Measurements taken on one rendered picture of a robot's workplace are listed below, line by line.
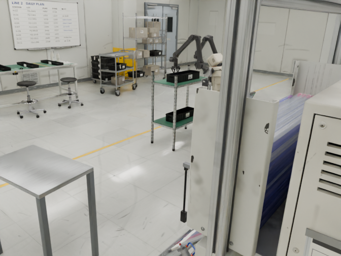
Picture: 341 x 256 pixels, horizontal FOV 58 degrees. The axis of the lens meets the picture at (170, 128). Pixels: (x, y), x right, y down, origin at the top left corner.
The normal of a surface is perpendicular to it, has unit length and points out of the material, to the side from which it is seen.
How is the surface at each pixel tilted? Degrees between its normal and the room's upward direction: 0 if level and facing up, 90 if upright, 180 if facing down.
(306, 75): 90
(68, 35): 90
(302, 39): 90
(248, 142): 90
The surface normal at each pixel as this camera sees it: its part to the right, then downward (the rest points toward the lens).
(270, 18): -0.63, 0.25
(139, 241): 0.03, -0.94
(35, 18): 0.77, 0.24
